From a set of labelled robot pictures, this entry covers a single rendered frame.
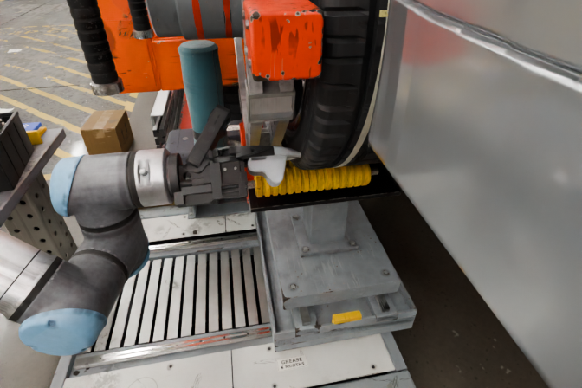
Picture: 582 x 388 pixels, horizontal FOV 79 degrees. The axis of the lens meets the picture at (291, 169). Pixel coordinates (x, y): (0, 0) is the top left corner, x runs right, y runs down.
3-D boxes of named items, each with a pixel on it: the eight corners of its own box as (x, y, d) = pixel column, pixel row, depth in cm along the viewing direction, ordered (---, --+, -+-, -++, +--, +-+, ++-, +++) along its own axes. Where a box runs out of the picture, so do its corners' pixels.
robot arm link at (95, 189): (78, 197, 61) (58, 145, 56) (153, 189, 63) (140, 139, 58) (59, 233, 54) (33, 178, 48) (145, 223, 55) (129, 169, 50)
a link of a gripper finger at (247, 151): (273, 160, 60) (221, 165, 59) (271, 151, 60) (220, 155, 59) (275, 154, 55) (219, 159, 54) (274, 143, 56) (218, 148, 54)
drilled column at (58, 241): (76, 287, 114) (22, 180, 91) (42, 291, 113) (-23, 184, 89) (85, 262, 122) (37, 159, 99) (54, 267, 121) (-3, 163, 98)
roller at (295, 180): (380, 189, 77) (384, 166, 74) (244, 204, 73) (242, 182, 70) (371, 174, 82) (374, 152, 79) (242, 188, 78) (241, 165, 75)
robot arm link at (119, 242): (81, 294, 59) (54, 238, 53) (111, 244, 69) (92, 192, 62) (138, 294, 59) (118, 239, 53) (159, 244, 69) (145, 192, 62)
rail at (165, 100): (183, 165, 143) (172, 115, 130) (158, 167, 141) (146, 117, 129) (200, 29, 345) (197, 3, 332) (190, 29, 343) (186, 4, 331)
